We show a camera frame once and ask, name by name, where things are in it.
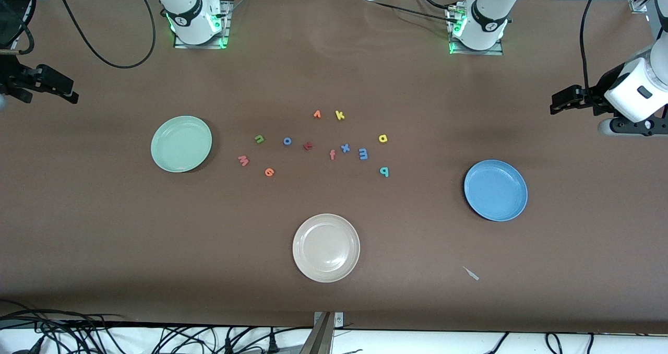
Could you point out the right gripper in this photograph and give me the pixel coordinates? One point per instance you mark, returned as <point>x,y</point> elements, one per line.
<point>11,77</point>

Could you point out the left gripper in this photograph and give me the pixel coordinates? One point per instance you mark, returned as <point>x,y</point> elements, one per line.
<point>593,98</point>

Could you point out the pink foam letter w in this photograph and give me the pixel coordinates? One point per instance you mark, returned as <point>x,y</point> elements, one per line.
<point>243,161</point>

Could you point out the teal foam letter b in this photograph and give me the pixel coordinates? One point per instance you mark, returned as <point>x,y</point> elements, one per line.
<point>385,174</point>

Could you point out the blue foam letter m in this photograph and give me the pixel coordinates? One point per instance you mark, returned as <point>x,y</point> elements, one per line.
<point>363,154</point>

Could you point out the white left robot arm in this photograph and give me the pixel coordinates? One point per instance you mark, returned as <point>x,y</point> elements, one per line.
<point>488,14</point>

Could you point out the blue plate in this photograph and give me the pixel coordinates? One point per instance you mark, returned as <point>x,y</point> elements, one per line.
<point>496,190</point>

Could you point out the green plate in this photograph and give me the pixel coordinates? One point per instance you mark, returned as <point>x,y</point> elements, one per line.
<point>181,144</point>

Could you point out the small white paper scrap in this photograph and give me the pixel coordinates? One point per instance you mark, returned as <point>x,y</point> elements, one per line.
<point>472,274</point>

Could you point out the beige plate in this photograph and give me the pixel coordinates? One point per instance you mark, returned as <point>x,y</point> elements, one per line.
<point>326,248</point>

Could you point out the grey metal beam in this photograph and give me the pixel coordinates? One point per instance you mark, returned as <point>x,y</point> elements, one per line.
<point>319,338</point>

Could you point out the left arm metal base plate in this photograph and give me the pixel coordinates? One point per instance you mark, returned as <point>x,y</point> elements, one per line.
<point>477,52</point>

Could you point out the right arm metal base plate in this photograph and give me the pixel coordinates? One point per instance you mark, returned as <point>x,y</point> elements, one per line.
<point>201,46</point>

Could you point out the metal table edge bracket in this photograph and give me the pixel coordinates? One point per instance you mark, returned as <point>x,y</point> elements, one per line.
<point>338,320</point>

